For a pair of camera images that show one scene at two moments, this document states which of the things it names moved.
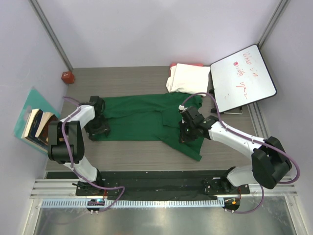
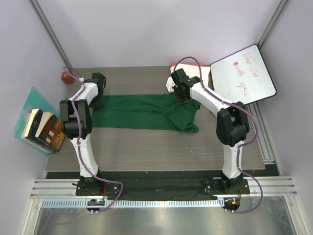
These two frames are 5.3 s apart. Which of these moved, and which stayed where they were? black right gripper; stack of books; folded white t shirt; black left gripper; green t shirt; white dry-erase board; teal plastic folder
Moved: green t shirt; black right gripper; black left gripper
Stayed: teal plastic folder; stack of books; white dry-erase board; folded white t shirt
